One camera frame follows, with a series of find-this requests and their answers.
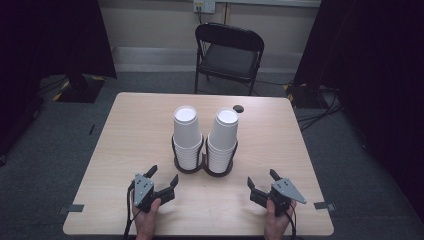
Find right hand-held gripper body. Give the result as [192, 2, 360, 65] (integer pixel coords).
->
[267, 177, 308, 217]

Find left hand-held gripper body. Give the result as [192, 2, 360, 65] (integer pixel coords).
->
[132, 173, 162, 214]

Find dark double cup holder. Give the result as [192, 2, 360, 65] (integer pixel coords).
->
[170, 132, 240, 178]

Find stack of white paper cups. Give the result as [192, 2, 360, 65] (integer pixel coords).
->
[205, 106, 240, 175]
[172, 105, 205, 172]

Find person's left hand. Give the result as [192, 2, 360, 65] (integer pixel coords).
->
[131, 197, 163, 240]

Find person's right hand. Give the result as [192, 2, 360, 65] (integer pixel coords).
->
[263, 198, 298, 240]

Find grey tape strip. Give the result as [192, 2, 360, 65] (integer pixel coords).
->
[313, 201, 337, 213]
[57, 203, 85, 215]

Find black stand base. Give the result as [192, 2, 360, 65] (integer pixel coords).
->
[283, 81, 329, 110]
[52, 73, 108, 104]

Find black folding chair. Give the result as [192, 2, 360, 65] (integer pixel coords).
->
[193, 22, 266, 97]

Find black curtain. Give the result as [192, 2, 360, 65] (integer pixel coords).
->
[293, 0, 424, 214]
[0, 0, 118, 158]

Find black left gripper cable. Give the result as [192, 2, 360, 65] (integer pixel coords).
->
[122, 180, 142, 240]

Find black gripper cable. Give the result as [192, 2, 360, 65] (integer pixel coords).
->
[122, 180, 142, 240]
[283, 202, 298, 240]

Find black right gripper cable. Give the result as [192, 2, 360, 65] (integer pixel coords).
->
[283, 202, 298, 240]

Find black floor cables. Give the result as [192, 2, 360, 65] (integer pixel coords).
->
[294, 84, 344, 132]

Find white wall socket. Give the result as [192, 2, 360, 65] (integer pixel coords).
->
[192, 0, 217, 15]

